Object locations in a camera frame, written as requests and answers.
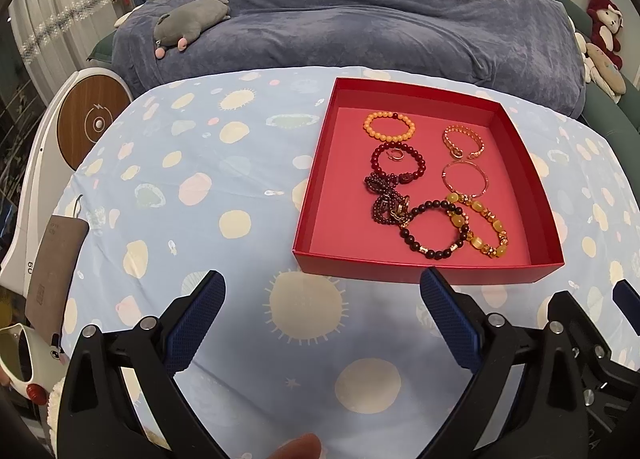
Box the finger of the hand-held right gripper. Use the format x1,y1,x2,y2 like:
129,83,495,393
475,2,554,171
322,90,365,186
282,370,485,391
612,278,640,340
547,290,608,370

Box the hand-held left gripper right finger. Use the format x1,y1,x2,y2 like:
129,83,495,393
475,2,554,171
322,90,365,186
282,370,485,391
419,266,591,459

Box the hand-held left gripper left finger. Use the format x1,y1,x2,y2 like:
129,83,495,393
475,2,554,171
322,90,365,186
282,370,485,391
57,269,227,459

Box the black bead bracelet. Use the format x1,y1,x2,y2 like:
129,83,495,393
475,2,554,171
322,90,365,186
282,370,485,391
399,200,468,260

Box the yellow bead bracelet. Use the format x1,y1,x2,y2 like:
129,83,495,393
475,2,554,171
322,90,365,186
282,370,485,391
445,191,512,257

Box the thin gold bangle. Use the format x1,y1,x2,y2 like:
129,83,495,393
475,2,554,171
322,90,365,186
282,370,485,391
441,161,492,194

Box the red cardboard box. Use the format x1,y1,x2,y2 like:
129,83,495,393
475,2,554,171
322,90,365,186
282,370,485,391
292,77,565,285

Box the purple garnet bead bracelet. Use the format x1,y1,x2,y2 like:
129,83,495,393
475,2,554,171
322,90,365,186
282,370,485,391
364,174,413,227

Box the dark red bead bracelet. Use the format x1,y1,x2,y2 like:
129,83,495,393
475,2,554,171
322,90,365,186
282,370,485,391
371,140,427,186

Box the person's left hand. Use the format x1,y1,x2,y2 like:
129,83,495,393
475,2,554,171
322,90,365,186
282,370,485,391
257,433,323,459

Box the brown pouch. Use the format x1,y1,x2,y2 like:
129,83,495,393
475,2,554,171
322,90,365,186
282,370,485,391
25,214,90,335

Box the white toy with red knob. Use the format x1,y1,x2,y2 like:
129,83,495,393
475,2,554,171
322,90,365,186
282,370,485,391
0,321,71,402

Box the white fluffy cloth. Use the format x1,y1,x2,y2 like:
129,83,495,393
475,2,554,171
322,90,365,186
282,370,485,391
46,378,68,442

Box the green sofa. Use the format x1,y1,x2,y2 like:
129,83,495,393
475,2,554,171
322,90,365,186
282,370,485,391
87,0,640,134

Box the beige plush toy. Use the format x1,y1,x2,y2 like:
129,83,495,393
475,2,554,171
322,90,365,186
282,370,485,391
585,41,628,104

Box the white device with wooden disc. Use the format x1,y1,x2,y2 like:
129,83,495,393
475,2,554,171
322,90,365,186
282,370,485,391
0,68,133,300

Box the small cream plush toy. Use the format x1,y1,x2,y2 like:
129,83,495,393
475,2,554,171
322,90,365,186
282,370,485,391
574,31,601,84

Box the red monkey plush toy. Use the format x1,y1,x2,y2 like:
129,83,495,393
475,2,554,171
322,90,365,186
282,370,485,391
586,0,625,54

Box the grey plush toy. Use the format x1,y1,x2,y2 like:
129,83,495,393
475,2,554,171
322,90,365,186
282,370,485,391
152,0,232,60

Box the blue velvet blanket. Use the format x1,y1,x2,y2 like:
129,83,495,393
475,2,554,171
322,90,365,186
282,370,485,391
111,0,588,117

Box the white sheer curtain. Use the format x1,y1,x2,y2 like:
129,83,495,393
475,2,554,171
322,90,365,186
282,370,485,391
7,0,146,104

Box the gold chain bangle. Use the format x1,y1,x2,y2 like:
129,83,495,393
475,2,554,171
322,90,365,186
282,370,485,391
442,125,487,160

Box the orange bead bracelet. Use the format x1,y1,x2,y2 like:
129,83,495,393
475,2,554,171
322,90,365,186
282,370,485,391
362,110,417,142

